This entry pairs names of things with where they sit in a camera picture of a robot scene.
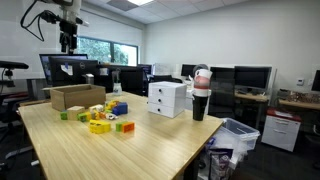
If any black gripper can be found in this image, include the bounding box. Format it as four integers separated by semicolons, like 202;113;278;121
58;19;80;56

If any brown cardboard box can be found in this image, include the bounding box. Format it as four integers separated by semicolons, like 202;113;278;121
49;83;107;113

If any black Dell monitor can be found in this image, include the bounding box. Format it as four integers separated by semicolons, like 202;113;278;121
48;55;100;89

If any office window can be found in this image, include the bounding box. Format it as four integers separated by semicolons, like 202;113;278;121
77;35;140;67

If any plain wooden block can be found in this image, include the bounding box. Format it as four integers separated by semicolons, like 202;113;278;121
66;105;86;122

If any white toy block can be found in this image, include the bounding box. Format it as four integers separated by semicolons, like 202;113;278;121
88;103;105;113

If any green and yellow block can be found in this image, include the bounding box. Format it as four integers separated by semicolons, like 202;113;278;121
76;111;93;123

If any tall yellow toy block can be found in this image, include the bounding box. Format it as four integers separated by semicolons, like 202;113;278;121
104;100;118;111

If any black monitor back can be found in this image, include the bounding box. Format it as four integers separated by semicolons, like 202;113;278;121
119;66;145;97

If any blue toy block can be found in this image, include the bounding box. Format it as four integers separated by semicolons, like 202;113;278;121
111;101;129;117

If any ceiling light panel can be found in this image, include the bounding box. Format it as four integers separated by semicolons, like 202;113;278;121
127;0;155;7

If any orange toy block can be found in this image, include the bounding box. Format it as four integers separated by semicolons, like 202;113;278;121
121;121;136;134

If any white three-drawer organizer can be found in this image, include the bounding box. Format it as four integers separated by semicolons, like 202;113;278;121
147;81;188;119

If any small black desk monitor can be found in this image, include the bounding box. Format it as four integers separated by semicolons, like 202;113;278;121
180;63;198;79

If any white and red cup stack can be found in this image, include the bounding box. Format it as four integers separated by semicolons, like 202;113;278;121
192;68;214;98

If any black plastic cup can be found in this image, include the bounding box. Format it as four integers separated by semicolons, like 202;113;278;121
191;94;210;122

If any plastic bin with bag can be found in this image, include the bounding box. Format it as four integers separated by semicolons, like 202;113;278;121
205;127;250;168

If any wide black monitor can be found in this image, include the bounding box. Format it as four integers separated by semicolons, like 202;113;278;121
233;65;273;92

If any wooden side desk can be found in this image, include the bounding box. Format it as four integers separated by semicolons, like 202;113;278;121
233;92;271;130

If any clear plastic bin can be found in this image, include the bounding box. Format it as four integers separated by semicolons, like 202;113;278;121
221;117;261;151

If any purple snack bag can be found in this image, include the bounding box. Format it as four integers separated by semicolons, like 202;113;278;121
207;147;235;180

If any white red-topped filing cabinet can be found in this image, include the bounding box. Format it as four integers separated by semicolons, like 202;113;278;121
261;107;303;153

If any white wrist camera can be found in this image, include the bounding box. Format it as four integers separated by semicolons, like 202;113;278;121
77;17;91;28

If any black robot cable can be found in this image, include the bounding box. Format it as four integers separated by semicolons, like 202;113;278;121
19;0;63;43

